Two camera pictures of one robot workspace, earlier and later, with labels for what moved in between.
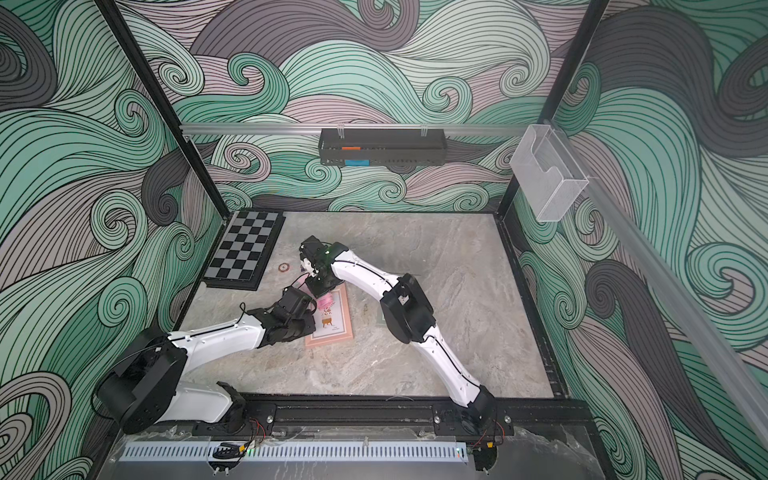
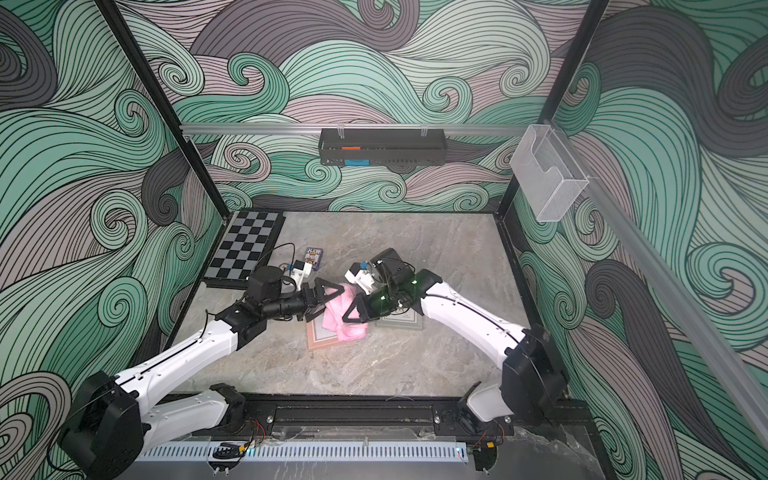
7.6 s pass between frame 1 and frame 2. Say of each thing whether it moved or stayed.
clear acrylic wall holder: stayed
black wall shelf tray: stayed
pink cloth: moved
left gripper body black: moved
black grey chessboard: stayed
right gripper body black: moved
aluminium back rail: stayed
